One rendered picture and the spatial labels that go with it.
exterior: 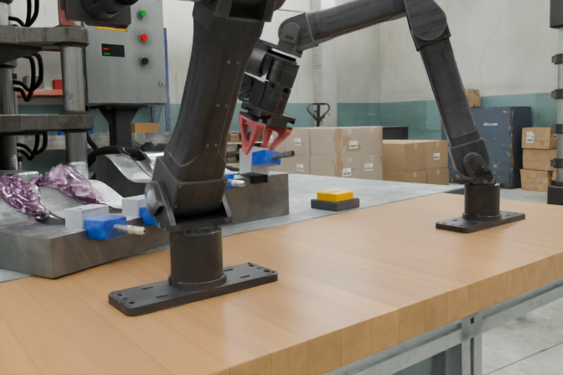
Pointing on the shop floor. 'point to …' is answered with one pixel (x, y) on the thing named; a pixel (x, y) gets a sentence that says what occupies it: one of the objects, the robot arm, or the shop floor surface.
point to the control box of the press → (126, 69)
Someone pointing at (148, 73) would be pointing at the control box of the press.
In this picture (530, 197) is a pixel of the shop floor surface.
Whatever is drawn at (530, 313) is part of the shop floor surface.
